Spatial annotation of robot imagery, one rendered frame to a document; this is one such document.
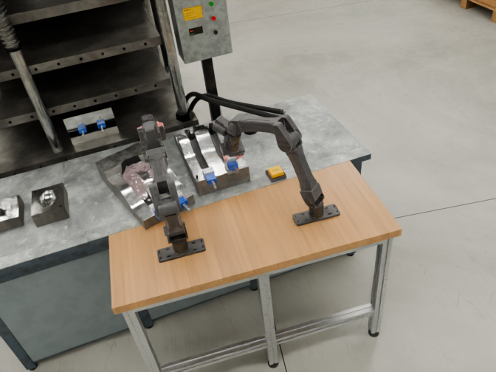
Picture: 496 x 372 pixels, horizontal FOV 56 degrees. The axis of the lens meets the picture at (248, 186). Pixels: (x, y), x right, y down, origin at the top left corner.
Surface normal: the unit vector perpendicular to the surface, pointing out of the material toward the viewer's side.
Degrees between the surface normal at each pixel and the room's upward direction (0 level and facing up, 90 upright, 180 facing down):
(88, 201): 0
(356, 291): 0
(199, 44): 90
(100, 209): 0
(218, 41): 90
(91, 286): 90
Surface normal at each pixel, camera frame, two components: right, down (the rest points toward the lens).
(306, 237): -0.10, -0.77
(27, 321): 0.34, 0.57
